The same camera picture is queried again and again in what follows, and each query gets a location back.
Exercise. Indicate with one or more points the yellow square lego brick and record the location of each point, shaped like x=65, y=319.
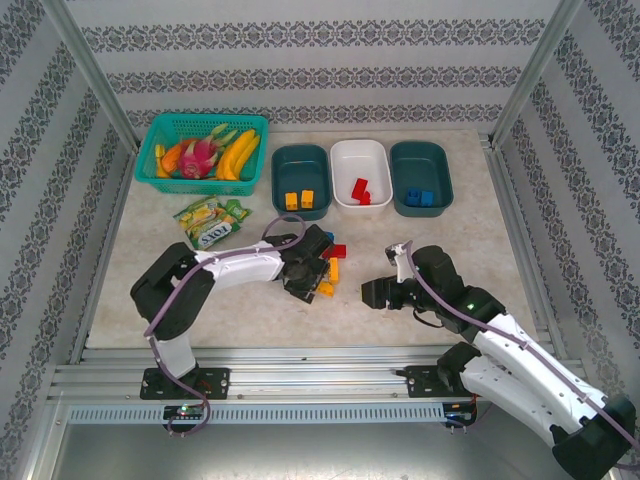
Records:
x=291, y=200
x=307, y=198

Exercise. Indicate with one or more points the red sloped lego brick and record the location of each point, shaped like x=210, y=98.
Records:
x=365, y=199

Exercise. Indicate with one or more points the blue square lego brick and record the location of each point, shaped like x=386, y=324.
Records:
x=329, y=235
x=412, y=196
x=427, y=198

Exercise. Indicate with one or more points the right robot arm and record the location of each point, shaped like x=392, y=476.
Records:
x=530, y=395

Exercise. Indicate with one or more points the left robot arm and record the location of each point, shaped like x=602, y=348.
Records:
x=240, y=265

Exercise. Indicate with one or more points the red long lego brick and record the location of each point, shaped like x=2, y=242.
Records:
x=339, y=251

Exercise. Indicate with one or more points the yellow long lego brick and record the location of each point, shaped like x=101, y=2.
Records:
x=334, y=270

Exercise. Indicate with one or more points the small green candy sachet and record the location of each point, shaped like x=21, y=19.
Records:
x=231, y=205
x=242, y=214

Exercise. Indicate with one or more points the dark teal plastic container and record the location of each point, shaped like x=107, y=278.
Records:
x=420, y=165
x=300, y=170

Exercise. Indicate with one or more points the green Fox's candy packet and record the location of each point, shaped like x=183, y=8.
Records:
x=207, y=225

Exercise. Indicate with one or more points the white plastic container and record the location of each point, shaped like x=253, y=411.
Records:
x=361, y=160

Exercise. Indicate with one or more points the yellow toy banana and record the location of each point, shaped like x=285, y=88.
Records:
x=248, y=152
x=231, y=155

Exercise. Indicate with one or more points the green plastic mesh basket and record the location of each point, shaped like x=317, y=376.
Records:
x=200, y=187

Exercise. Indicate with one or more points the small controller circuit board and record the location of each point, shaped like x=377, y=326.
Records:
x=185, y=412
x=460, y=412

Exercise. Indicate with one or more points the pink toy dragon fruit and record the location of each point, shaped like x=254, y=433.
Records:
x=197, y=159

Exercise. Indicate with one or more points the grey metal panel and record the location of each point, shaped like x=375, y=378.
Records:
x=320, y=450

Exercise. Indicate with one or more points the orange toy fruit slice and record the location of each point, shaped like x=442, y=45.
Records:
x=171, y=156

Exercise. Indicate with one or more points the yellow toy fruit piece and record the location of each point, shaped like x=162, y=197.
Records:
x=160, y=160

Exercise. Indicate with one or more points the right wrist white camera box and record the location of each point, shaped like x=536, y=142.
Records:
x=400, y=260

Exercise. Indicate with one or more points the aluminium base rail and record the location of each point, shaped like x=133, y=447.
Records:
x=320, y=372

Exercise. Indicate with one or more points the aluminium side rail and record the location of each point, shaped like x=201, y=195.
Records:
x=119, y=200
x=507, y=200

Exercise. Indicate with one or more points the aluminium frame post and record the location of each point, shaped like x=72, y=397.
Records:
x=93, y=75
x=531, y=75

